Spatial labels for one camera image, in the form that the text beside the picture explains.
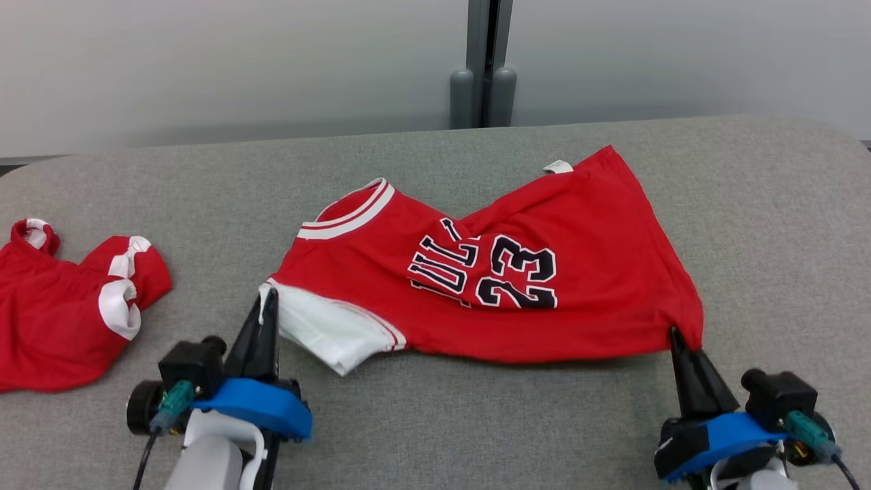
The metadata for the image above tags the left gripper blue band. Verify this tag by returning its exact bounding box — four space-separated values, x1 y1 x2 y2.
193 289 314 490

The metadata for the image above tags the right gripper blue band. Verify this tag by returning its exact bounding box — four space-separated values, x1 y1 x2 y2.
653 327 791 490

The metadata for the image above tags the red basketball jersey number 23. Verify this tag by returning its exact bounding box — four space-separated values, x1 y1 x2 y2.
259 145 705 376

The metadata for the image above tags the red shorts white trim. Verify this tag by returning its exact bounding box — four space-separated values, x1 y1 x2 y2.
0 218 173 393

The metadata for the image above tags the green left camera connector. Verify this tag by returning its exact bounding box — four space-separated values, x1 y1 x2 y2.
149 380 197 435

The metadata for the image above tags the green camera connector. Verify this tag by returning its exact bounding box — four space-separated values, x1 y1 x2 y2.
783 410 843 463
149 380 197 435

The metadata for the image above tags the green right camera connector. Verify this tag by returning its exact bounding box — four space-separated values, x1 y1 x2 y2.
783 410 843 463

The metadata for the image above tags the black left camera cable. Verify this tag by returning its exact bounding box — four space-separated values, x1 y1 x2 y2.
132 431 159 490

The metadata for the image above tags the black camera cable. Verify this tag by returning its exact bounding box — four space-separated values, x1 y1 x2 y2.
132 431 159 490
833 455 864 490

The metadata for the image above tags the black right camera cable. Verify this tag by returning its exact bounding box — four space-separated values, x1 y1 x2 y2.
833 455 864 490

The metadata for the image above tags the grey partition post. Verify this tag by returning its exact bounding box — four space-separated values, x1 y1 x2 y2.
449 0 518 130

